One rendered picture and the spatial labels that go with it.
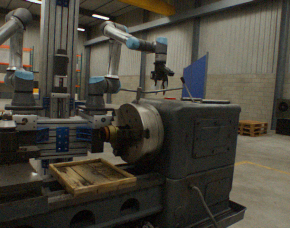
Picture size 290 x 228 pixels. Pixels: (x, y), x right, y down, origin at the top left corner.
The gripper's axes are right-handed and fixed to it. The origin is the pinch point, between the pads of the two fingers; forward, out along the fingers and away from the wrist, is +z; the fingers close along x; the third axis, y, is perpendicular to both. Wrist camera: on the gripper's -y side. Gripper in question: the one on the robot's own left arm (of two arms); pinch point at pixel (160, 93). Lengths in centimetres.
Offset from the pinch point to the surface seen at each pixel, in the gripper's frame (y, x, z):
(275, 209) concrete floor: -2, -190, 129
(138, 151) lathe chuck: -23.9, 32.0, 28.5
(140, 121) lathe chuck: -24.4, 32.0, 14.0
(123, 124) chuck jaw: -10.9, 33.5, 17.0
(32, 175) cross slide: -26, 81, 33
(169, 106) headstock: -25.4, 14.9, 6.1
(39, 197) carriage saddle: -35, 81, 37
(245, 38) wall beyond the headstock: 530, -961, -280
